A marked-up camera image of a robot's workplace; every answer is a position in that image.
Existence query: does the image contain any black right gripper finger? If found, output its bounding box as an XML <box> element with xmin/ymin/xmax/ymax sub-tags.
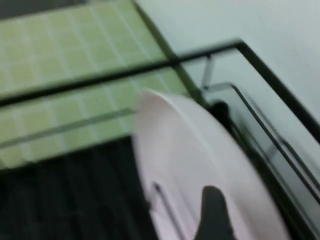
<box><xmin>194</xmin><ymin>186</ymin><xmax>236</xmax><ymax>240</ymax></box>

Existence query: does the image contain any pink round plate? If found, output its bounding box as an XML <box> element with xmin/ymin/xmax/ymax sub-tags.
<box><xmin>132</xmin><ymin>88</ymin><xmax>292</xmax><ymax>240</ymax></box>

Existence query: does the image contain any black plastic drip tray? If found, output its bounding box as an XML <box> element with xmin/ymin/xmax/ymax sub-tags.
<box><xmin>0</xmin><ymin>101</ymin><xmax>320</xmax><ymax>240</ymax></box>

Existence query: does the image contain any green checked tablecloth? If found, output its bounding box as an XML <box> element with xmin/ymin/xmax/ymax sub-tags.
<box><xmin>0</xmin><ymin>0</ymin><xmax>201</xmax><ymax>171</ymax></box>

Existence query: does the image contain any black wire dish rack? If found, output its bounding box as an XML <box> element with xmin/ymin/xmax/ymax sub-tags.
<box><xmin>0</xmin><ymin>37</ymin><xmax>320</xmax><ymax>240</ymax></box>

